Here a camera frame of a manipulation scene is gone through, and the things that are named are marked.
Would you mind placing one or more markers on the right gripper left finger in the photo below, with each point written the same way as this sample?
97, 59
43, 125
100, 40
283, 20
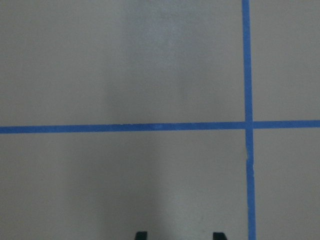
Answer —
141, 235

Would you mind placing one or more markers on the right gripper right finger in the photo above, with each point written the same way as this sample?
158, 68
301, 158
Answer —
219, 236

